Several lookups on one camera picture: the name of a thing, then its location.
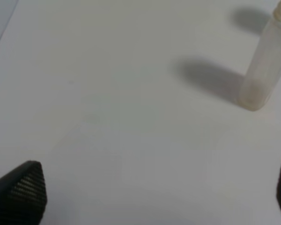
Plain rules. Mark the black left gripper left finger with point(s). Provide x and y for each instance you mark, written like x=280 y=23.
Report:
x=23 y=196

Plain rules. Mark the clear plastic beverage bottle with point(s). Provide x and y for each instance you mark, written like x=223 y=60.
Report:
x=264 y=70

